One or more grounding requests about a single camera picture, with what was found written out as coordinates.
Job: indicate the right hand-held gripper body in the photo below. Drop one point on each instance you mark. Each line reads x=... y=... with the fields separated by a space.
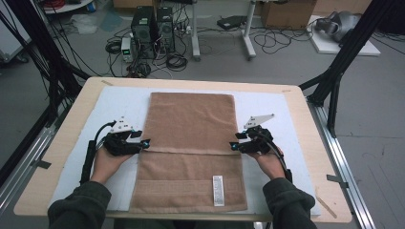
x=258 y=141

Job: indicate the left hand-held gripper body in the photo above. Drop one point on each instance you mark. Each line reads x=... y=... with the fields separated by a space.
x=119 y=143

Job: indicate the beige towel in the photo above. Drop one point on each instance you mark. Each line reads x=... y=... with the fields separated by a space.
x=191 y=143

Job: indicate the person's left hand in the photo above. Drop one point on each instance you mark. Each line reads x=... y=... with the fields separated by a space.
x=108 y=165

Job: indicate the person's right hand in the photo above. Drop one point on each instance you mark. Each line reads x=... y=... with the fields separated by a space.
x=269 y=165

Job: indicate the white foam mat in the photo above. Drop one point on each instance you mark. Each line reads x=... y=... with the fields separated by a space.
x=127 y=101

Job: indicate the grey power supply unit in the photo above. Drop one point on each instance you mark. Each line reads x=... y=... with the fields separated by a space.
x=127 y=49

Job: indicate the thin wooden stick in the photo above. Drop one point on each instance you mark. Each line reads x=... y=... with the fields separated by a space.
x=326 y=206

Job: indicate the large black computer tower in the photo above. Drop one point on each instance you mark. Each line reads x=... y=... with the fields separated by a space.
x=143 y=28

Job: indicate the slim black computer tower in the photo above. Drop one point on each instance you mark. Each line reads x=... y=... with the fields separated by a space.
x=165 y=28

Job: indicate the flat black device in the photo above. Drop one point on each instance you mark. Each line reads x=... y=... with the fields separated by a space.
x=231 y=22

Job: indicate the blue floor sheet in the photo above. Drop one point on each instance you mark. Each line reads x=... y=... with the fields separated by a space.
x=112 y=21

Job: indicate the white board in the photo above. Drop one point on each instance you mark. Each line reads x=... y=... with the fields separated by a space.
x=328 y=47

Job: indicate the clear plastic bag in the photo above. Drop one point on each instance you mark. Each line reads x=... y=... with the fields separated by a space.
x=84 y=24

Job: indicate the cardboard box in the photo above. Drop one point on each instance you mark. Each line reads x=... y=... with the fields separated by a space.
x=286 y=14

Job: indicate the round white table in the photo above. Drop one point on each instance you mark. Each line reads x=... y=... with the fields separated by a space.
x=68 y=8

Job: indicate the grey machine part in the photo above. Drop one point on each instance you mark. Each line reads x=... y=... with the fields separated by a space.
x=342 y=24

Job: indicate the grey metal bracket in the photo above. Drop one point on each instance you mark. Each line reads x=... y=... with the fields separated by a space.
x=337 y=180

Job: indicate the aluminium rail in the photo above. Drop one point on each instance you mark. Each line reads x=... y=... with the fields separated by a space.
x=28 y=156
x=345 y=178

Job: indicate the white desk frame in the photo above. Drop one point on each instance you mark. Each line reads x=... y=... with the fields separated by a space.
x=196 y=31

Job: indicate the black metal frame stand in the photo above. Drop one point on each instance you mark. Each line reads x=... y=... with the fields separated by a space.
x=41 y=47
x=350 y=47

